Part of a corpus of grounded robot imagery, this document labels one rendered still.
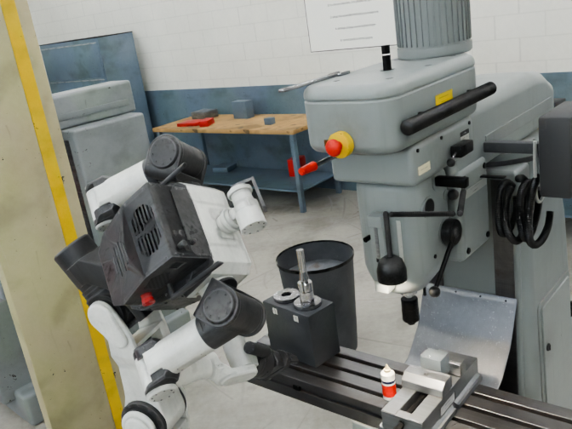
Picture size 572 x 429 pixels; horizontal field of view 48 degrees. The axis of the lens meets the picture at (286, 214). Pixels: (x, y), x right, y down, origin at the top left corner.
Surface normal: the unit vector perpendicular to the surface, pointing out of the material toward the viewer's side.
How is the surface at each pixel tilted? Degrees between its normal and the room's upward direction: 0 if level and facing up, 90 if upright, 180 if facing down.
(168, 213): 57
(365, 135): 90
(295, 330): 90
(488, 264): 90
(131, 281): 75
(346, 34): 90
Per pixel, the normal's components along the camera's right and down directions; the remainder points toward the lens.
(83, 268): -0.35, 0.34
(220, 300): -0.43, -0.32
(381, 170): -0.63, 0.33
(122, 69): 0.76, 0.10
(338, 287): 0.52, 0.26
